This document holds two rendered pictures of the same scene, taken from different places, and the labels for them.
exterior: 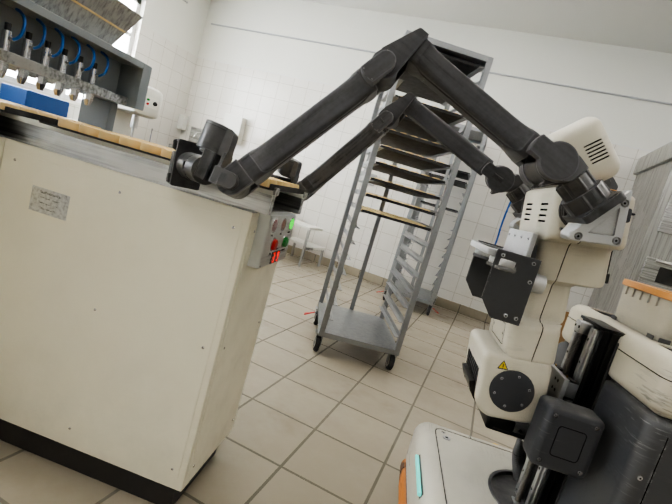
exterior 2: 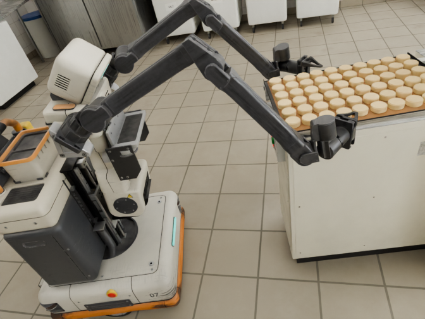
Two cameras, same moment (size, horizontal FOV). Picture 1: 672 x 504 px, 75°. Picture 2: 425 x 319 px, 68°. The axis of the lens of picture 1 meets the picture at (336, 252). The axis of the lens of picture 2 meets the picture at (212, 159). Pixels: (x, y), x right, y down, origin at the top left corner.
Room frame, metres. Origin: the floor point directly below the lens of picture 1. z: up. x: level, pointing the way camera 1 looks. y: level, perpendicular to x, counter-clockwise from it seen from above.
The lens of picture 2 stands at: (2.25, -0.10, 1.54)
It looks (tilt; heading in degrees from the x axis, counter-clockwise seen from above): 39 degrees down; 180
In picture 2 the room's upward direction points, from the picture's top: 14 degrees counter-clockwise
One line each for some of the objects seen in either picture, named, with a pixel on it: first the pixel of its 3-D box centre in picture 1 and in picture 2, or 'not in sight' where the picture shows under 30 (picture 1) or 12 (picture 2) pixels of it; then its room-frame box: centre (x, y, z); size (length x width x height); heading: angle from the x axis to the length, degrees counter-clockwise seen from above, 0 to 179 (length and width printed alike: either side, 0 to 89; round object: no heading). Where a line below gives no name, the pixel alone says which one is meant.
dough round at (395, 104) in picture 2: not in sight; (396, 104); (1.40, 0.53, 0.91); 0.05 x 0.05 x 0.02
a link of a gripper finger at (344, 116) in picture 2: not in sight; (349, 122); (1.44, 0.35, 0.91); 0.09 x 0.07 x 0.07; 128
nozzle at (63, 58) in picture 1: (67, 66); not in sight; (1.33, 0.91, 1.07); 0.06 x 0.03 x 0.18; 82
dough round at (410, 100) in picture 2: not in sight; (413, 100); (1.41, 0.59, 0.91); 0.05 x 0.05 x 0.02
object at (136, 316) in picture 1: (132, 306); (358, 175); (1.24, 0.53, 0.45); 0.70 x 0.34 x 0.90; 82
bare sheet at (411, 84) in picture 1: (426, 85); not in sight; (2.75, -0.25, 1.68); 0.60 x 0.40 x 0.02; 5
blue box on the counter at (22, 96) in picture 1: (35, 100); not in sight; (3.82, 2.85, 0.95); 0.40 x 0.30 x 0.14; 164
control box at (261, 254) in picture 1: (273, 237); (276, 130); (1.19, 0.17, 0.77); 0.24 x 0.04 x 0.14; 172
